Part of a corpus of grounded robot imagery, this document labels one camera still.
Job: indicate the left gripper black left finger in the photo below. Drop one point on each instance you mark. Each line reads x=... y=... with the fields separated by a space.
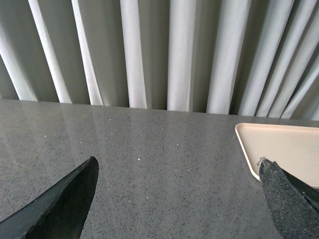
x=60 y=212

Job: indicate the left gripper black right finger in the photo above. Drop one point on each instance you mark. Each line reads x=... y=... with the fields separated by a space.
x=293 y=204

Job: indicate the cream rectangular tray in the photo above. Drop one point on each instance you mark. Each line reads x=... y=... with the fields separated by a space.
x=294 y=148

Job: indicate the white pleated curtain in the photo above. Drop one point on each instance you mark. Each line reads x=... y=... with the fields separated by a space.
x=239 y=57

